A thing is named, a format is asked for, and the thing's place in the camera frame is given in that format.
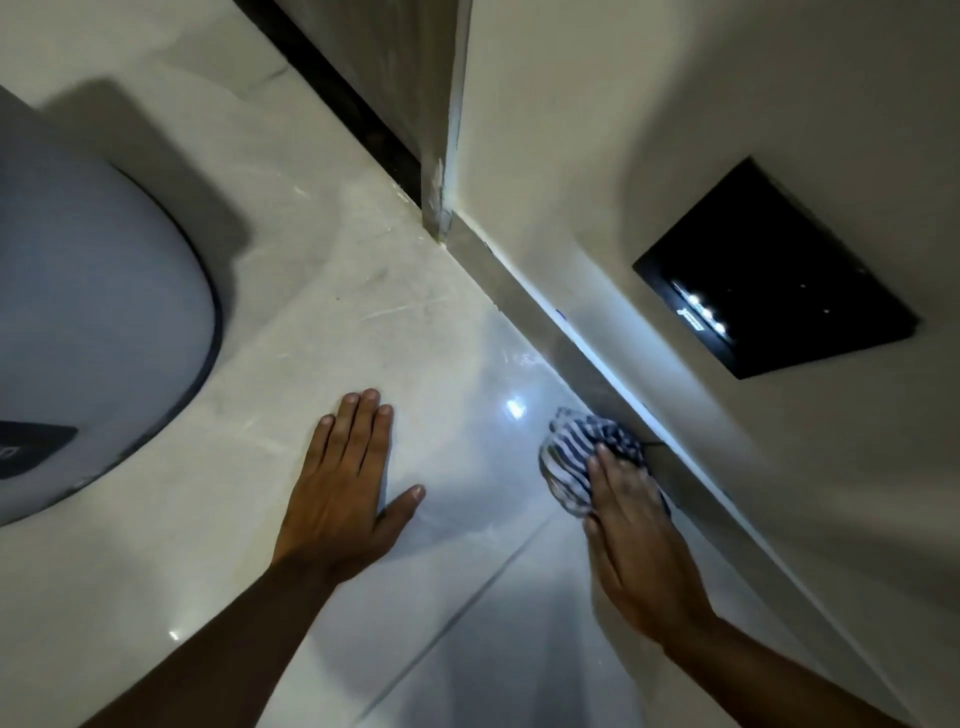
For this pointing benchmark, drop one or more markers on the person's right hand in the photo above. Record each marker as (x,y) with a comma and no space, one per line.
(641,555)

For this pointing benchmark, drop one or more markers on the person's left hand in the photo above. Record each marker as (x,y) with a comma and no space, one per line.
(334,517)

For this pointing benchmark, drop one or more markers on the person's left thumb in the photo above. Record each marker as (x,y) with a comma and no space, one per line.
(401,510)

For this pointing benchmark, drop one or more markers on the person's left middle finger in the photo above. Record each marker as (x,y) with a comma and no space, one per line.
(360,431)

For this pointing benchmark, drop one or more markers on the person's right thumb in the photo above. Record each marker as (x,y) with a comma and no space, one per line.
(600,559)

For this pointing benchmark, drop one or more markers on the person's left little finger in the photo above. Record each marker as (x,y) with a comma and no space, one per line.
(318,444)

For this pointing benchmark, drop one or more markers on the blue white striped cloth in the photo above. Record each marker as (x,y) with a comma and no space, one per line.
(574,450)

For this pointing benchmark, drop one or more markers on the person's left forearm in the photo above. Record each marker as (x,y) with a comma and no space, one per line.
(217,652)

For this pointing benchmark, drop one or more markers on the person's right forearm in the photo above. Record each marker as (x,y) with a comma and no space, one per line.
(772,682)

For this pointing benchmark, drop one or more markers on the grey baseboard strip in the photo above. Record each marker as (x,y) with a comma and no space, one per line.
(570,360)

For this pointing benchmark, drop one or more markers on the white round water heater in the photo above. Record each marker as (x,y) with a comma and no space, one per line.
(90,315)

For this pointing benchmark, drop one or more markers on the dark threshold strip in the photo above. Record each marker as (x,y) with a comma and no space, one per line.
(337,97)

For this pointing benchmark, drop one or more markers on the grey door frame post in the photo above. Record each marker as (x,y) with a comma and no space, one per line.
(442,112)

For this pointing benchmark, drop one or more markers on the black glossy wall panel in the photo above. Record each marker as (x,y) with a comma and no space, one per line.
(780,274)

